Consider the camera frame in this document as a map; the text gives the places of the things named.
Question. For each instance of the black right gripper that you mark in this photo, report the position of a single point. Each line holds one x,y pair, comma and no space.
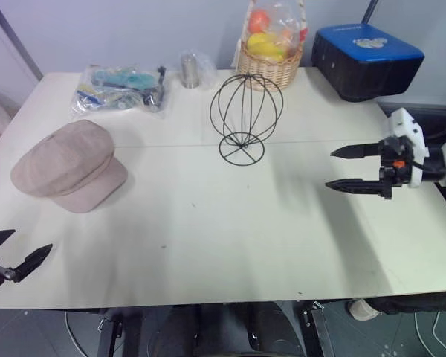
393,169

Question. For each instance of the beige newsboy cap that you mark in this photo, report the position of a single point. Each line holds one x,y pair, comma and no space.
74,163

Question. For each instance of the blue and black box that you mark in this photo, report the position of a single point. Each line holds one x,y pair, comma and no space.
368,63

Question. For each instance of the black table leg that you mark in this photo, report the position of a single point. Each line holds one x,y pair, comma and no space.
321,329
109,331

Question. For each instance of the wicker basket of bagged fruit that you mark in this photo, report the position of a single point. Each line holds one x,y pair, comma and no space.
269,68

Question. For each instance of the white shoe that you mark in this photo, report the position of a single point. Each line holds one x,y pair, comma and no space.
361,308

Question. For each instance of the dark trouser leg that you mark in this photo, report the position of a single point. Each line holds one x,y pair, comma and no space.
409,305

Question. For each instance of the clear bag of small items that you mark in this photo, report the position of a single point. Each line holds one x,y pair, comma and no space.
115,91

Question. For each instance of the metal cup in plastic bag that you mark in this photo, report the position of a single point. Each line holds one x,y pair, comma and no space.
190,70

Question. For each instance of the grey slanted pole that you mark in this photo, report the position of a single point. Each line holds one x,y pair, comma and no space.
18,41

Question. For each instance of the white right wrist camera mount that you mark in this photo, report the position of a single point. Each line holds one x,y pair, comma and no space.
405,124

